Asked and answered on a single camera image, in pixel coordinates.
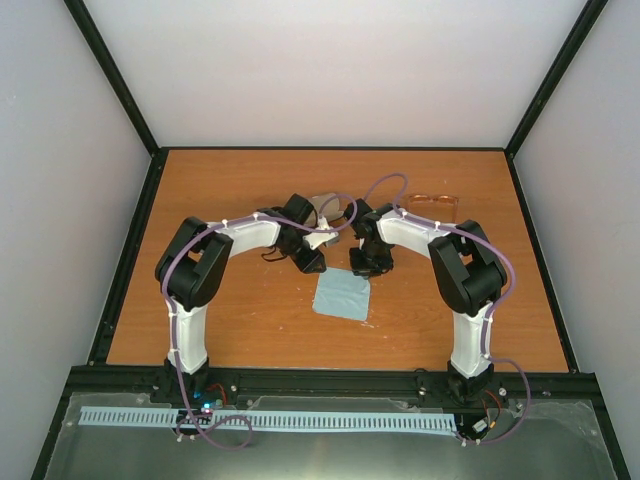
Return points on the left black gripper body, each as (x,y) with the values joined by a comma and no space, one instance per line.
(300,261)

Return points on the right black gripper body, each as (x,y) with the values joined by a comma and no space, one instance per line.
(371,261)

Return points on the light blue cleaning cloth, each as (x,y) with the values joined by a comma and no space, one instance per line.
(339,293)

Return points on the brown striped glasses case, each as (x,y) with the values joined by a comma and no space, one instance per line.
(327,205)

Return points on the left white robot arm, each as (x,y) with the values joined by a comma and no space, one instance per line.
(192,267)

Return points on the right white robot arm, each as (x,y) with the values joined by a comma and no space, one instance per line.
(468,273)

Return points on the orange tinted sunglasses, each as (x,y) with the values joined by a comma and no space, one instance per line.
(437,207)

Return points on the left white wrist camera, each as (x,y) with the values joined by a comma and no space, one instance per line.
(322,235)

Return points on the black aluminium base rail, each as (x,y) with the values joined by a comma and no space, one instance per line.
(241,386)

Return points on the light blue slotted cable duct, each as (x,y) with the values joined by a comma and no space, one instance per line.
(272,421)

